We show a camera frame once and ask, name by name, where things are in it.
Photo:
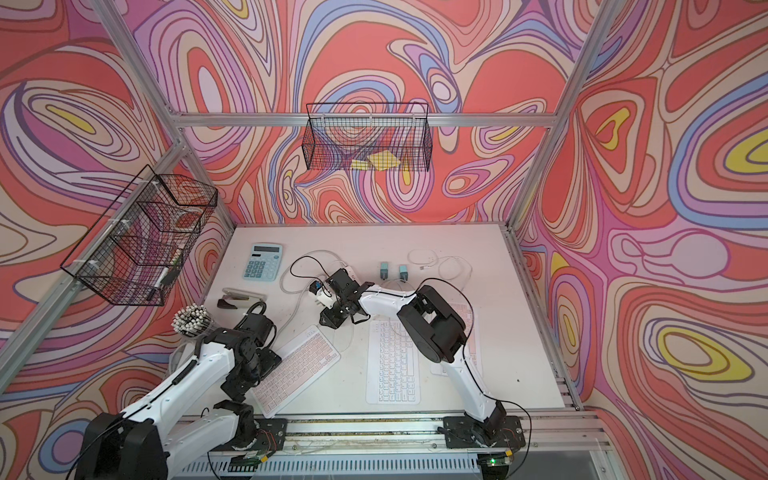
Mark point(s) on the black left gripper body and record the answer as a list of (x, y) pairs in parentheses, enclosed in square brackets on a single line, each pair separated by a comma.
[(248, 377)]

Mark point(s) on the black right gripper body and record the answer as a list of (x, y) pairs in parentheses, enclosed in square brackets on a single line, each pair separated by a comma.
[(338, 314)]

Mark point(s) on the pink keyboard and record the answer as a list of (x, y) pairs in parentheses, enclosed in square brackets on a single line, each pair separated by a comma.
[(473, 351), (305, 359)]

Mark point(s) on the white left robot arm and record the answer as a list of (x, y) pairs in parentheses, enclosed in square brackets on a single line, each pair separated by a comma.
[(200, 407)]

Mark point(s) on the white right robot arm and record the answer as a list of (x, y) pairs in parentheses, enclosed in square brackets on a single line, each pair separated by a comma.
[(438, 331)]

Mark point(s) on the middle white keyboard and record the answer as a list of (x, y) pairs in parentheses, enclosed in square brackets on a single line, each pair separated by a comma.
[(392, 366)]

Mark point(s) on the black stapler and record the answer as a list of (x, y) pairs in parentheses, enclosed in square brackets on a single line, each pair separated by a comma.
[(233, 298)]

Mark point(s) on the clear cup of pens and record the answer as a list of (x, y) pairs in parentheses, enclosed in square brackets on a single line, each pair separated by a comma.
[(193, 321)]

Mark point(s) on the light blue calculator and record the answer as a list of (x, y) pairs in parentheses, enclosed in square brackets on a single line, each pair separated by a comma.
[(263, 263)]

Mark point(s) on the marker in left basket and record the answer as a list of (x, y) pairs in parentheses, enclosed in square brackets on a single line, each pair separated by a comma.
[(158, 291)]

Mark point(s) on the yellow sticky notes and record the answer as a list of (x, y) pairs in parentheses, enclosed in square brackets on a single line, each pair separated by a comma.
[(379, 161)]

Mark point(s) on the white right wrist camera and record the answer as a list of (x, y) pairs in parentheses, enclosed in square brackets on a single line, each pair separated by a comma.
[(322, 293)]

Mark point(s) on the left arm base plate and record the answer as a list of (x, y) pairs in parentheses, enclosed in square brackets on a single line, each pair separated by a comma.
[(268, 436)]

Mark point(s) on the left wall wire basket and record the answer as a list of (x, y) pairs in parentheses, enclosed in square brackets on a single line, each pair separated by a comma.
[(152, 223)]

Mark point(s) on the wall wire basket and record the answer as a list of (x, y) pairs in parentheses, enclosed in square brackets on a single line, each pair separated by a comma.
[(152, 223), (338, 132)]

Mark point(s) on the back wall wire basket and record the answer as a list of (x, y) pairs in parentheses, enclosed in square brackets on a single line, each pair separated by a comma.
[(338, 132)]

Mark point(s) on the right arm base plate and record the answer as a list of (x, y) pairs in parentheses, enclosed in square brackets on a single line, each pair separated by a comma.
[(463, 432)]

